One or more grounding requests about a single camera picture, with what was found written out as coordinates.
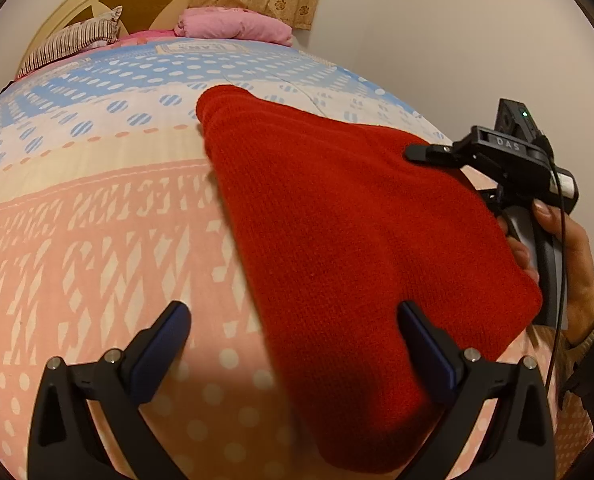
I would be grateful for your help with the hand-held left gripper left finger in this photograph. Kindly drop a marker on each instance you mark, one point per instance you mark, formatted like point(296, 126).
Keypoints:
point(162, 350)

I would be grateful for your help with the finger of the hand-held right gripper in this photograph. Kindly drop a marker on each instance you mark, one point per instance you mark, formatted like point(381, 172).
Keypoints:
point(427, 152)

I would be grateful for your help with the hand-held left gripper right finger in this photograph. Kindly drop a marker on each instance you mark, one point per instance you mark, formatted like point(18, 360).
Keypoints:
point(427, 345)

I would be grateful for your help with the red knitted sweater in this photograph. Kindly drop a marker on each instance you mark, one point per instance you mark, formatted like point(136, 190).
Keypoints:
point(327, 235)

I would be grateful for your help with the person's right hand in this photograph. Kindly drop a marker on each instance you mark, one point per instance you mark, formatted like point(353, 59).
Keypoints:
point(582, 270)

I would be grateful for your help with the bed with dotted sheet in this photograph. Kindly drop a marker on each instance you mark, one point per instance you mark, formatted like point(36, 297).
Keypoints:
point(77, 210)

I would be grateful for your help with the striped pillow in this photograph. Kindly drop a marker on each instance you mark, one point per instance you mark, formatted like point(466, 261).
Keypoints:
point(72, 42)

